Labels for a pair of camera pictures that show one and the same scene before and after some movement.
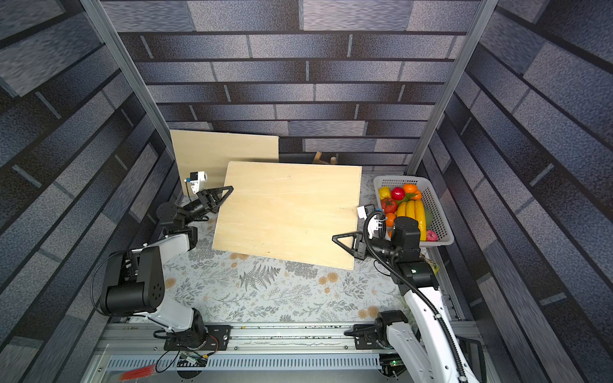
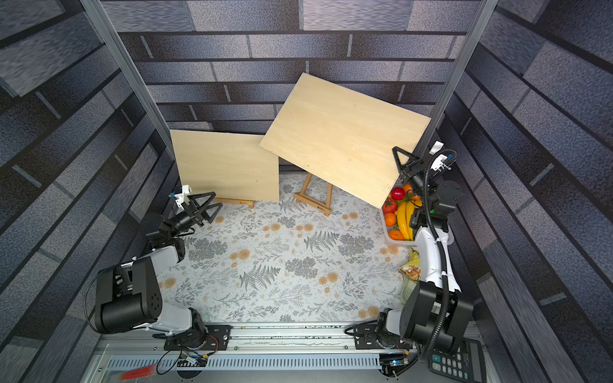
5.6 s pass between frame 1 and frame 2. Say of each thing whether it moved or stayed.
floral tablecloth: stayed
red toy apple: stayed
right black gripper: moved
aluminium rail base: stayed
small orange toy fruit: stayed
